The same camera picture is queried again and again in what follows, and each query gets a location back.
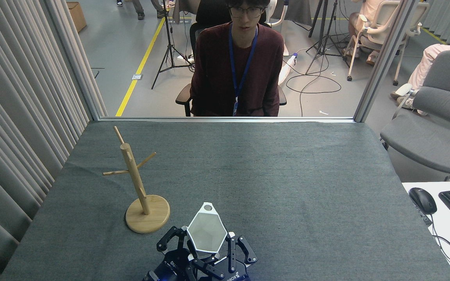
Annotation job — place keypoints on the black eyeglasses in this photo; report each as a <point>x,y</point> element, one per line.
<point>245,11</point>

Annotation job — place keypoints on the black office chair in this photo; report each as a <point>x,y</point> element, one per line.
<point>184,95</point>

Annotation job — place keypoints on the grey table cloth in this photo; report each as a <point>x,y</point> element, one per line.
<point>287,175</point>

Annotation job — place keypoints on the seated person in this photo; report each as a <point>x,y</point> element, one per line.
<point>213,66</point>

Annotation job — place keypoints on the cardboard box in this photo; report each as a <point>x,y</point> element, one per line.
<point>76,15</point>

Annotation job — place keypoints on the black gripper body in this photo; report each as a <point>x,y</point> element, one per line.
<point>234,275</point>
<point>168,269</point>

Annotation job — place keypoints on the black camera tripod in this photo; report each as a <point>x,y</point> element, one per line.
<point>326,31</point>

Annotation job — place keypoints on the white power strip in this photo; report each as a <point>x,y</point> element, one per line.
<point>287,68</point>

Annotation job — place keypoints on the silver frame crossbar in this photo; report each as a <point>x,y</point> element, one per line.
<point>150,119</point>

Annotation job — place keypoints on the grey padded chair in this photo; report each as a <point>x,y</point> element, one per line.
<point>432,136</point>

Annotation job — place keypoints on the black computer mouse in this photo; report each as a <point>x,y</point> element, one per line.
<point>423,200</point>

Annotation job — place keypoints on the person in white chair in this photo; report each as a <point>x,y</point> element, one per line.
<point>361,23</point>

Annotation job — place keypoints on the wooden cup rack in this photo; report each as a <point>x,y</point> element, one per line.
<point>147,219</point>

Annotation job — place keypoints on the metal floor socket plate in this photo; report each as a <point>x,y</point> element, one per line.
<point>137,77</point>

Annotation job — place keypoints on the standing person's legs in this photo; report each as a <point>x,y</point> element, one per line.
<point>141,9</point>

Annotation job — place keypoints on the white office chair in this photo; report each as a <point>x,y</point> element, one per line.
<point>389,23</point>

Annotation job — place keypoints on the black light stand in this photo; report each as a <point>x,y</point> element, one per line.
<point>168,43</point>

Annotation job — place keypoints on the person in pink trousers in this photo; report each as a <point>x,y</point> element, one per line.
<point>424,66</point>

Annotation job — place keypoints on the white hexagonal cup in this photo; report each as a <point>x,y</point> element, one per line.
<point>207,232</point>

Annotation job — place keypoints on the yellow floor tape line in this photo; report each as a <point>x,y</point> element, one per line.
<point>139,70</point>

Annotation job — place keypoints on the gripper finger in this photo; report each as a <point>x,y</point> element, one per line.
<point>164,240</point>
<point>205,270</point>
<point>231,253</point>

